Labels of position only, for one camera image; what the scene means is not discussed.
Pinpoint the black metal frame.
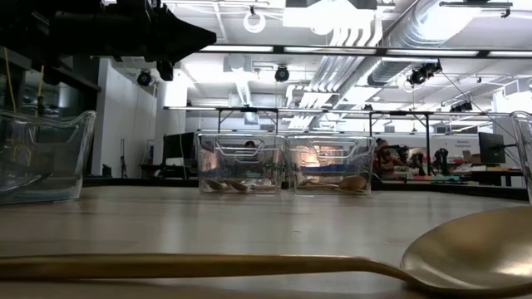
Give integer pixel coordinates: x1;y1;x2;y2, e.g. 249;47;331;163
367;110;433;175

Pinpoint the blue-handled silverware piece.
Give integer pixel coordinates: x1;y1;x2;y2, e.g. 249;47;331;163
12;190;75;202

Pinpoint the yellow cable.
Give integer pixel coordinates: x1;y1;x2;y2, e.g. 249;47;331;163
35;64;46;120
2;47;18;114

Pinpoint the white ring light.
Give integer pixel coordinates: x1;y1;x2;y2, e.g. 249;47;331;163
243;10;268;35

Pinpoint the clear plastic bin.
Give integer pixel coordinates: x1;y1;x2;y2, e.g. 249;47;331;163
510;110;532;203
0;109;98;205
284;135;377;196
195;132;286;195

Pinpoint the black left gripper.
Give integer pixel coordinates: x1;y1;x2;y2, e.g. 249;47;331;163
111;0;218;82

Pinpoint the long ceiling light strip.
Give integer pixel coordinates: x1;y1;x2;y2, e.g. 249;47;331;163
199;43;532;59

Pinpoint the black computer monitor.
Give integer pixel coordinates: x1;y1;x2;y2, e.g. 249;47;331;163
477;131;506;165
161;131;196;168

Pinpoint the cluttered workbench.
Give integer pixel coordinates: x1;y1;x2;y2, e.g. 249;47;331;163
398;159;529;188

